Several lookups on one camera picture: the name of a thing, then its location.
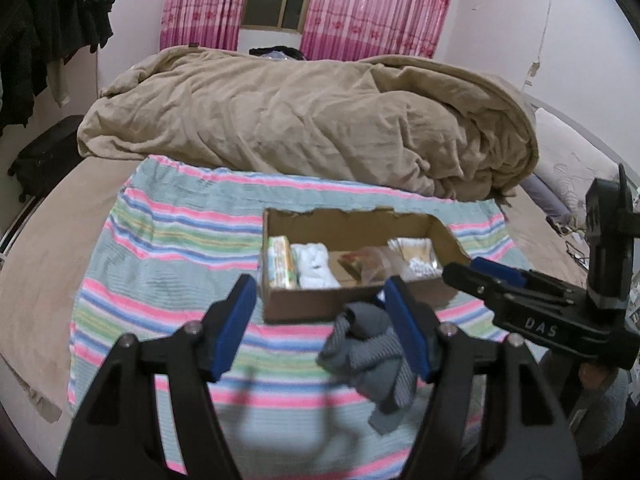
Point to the grey knit sock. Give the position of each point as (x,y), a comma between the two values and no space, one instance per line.
(372,365)

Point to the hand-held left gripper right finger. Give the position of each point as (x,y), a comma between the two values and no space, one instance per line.
(406,332)

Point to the black bag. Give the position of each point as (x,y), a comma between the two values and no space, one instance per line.
(45,160)

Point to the person's right forearm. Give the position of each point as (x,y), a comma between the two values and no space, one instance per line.
(597,412)

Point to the person's right hand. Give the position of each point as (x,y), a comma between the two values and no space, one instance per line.
(595,367)

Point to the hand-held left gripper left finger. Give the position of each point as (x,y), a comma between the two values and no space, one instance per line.
(234,327)

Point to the cotton swab bag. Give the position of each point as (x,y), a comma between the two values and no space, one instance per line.
(415,257)

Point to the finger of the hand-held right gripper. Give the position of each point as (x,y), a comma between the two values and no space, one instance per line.
(470,280)
(500,269)

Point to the grey pillow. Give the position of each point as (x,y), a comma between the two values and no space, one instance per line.
(552,200)

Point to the white cloth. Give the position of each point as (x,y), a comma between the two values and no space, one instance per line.
(315,267)

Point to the striped towel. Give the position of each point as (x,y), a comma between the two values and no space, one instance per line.
(165,285)

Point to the pink curtain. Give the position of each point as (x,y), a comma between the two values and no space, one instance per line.
(205,2)
(380,5)

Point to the dark bundle behind comforter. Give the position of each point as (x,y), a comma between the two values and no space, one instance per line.
(277,52)

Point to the green yellow packet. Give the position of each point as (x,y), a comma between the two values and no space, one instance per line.
(282,262)

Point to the black hanging clothes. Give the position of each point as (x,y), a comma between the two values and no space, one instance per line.
(45,25)

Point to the cardboard box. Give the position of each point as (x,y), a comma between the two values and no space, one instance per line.
(350,240)

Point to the brown snack packet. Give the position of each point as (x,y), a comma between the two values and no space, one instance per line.
(351,265)

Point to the clear plastic bag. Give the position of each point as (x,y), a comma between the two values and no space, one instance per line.
(380,265)

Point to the white patterned pillow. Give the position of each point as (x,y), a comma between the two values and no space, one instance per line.
(570,155)

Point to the beige comforter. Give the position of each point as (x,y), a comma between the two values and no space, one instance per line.
(310,115)

